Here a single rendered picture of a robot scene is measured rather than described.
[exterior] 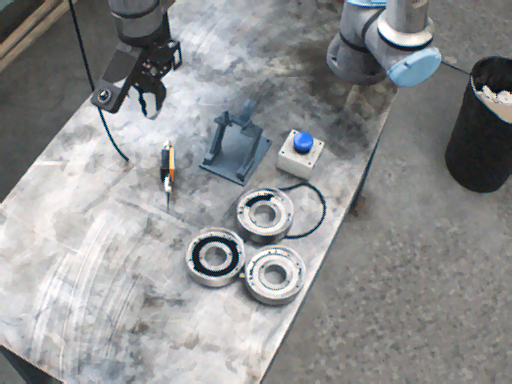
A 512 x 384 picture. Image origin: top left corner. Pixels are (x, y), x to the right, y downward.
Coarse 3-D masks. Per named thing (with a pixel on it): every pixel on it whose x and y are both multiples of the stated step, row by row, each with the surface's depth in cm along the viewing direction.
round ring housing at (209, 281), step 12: (216, 228) 112; (192, 240) 112; (240, 240) 111; (204, 252) 111; (216, 252) 114; (228, 252) 111; (192, 264) 110; (204, 264) 110; (228, 264) 110; (240, 264) 110; (192, 276) 110; (204, 276) 107; (228, 276) 107
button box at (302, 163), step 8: (288, 144) 123; (320, 144) 123; (280, 152) 122; (288, 152) 122; (296, 152) 122; (304, 152) 121; (312, 152) 122; (320, 152) 123; (280, 160) 123; (288, 160) 122; (296, 160) 121; (304, 160) 121; (312, 160) 121; (280, 168) 125; (288, 168) 124; (296, 168) 122; (304, 168) 121; (312, 168) 121; (304, 176) 123
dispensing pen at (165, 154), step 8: (168, 144) 125; (168, 152) 122; (168, 160) 121; (160, 168) 120; (168, 168) 120; (160, 176) 122; (168, 176) 120; (168, 184) 119; (168, 192) 119; (168, 200) 118; (168, 208) 117
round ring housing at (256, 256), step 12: (264, 252) 111; (276, 252) 111; (288, 252) 111; (252, 264) 110; (264, 264) 110; (276, 264) 110; (300, 264) 110; (264, 276) 108; (288, 276) 108; (300, 276) 110; (252, 288) 106; (276, 288) 107; (300, 288) 106; (264, 300) 106; (276, 300) 105; (288, 300) 106
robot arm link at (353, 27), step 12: (348, 0) 126; (360, 0) 123; (372, 0) 122; (384, 0) 121; (348, 12) 128; (360, 12) 125; (372, 12) 123; (348, 24) 130; (360, 24) 125; (348, 36) 132; (360, 36) 127
